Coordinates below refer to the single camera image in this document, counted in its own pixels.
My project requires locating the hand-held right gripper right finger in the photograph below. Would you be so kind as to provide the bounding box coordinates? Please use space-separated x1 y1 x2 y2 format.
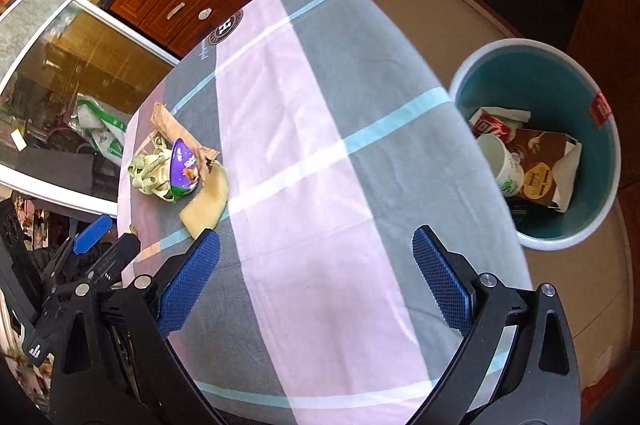
404 225 583 425

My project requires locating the grey trash bin teal inside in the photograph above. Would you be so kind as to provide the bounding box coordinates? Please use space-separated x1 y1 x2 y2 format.
449 37 622 253

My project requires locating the brown drink carton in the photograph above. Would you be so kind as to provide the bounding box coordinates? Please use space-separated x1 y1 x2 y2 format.
505 127 584 212

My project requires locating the red soda can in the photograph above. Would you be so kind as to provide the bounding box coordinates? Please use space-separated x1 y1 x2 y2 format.
472 110 521 144

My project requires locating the purple foil wrapper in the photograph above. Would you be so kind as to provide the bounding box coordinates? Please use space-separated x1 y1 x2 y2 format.
169 138 200 198

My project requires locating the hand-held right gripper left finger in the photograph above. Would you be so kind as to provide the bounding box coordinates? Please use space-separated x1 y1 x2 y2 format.
50 229 223 425

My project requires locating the white paper cup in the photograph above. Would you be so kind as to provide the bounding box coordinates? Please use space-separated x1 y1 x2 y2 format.
476 134 526 198

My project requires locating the glass sliding door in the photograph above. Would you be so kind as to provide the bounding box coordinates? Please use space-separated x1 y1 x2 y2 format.
0 0 182 217

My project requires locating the checked pink grey tablecloth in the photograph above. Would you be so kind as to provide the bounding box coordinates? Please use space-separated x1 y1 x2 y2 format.
116 0 533 413

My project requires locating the green white plastic bag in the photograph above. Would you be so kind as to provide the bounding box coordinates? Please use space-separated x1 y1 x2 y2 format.
75 97 127 166

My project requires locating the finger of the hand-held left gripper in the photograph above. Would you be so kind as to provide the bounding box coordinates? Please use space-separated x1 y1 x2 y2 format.
89 231 143 295
42 214 113 282

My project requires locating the torn brown paper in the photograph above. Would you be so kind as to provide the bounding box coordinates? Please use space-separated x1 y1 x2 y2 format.
151 102 221 166

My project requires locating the tall wooden cabinet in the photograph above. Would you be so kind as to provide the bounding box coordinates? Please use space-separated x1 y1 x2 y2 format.
565 0 640 206

